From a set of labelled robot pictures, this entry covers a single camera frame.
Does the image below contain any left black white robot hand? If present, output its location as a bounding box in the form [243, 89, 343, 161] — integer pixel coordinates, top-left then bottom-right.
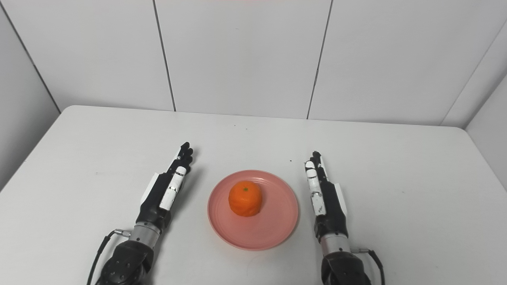
[136, 142, 194, 234]

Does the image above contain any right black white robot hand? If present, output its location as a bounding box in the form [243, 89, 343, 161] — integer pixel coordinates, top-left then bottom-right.
[304, 150, 349, 240]

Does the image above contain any orange fruit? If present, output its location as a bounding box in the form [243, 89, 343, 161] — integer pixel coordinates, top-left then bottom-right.
[228, 180, 263, 217]

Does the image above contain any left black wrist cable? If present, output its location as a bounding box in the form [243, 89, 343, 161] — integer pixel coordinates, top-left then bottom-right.
[86, 229, 131, 285]

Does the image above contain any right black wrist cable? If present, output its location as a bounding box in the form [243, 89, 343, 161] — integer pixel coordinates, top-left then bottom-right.
[351, 247, 385, 285]

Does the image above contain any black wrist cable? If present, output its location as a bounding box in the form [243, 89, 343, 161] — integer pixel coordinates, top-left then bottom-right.
[351, 247, 385, 285]
[86, 229, 131, 285]

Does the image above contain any pink round plate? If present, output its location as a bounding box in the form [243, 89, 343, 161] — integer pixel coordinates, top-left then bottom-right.
[207, 170, 299, 251]

